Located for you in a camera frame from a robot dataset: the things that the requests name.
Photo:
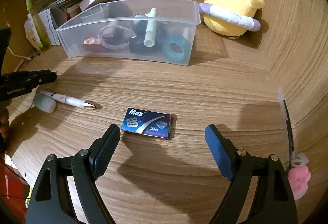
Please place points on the pale green tube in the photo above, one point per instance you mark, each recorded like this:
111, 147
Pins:
150, 34

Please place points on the yellow green spray bottle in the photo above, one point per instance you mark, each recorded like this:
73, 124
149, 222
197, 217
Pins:
39, 26

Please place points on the stack of books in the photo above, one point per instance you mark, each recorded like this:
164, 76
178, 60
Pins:
69, 1

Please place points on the white folded paper box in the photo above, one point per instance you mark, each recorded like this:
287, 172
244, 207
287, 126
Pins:
51, 18

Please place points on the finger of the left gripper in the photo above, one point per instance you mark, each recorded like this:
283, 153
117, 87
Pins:
23, 82

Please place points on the red tea packet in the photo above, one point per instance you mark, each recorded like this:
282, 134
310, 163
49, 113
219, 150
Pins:
93, 45

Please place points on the teal tape roll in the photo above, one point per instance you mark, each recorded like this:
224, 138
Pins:
177, 49

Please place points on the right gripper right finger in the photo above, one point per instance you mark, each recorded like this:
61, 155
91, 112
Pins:
273, 199

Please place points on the mint eraser case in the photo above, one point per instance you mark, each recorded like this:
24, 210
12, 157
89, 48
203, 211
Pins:
44, 103

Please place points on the blue razor blade box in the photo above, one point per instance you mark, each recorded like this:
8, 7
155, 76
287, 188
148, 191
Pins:
147, 123

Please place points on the person left hand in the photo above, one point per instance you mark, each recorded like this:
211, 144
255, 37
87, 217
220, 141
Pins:
4, 116

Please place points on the clear plastic storage bin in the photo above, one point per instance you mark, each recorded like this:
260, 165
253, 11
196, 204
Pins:
115, 31

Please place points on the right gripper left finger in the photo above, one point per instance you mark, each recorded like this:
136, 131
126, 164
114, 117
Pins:
51, 200

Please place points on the black pen on wall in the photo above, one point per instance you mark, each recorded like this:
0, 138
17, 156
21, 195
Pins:
290, 137

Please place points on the dark green spray bottle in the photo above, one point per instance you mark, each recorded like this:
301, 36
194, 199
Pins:
136, 43

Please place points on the white pen gold tip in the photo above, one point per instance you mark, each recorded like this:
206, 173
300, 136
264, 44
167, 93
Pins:
72, 101

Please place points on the pink paw keychain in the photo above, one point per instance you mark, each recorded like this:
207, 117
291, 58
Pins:
299, 176

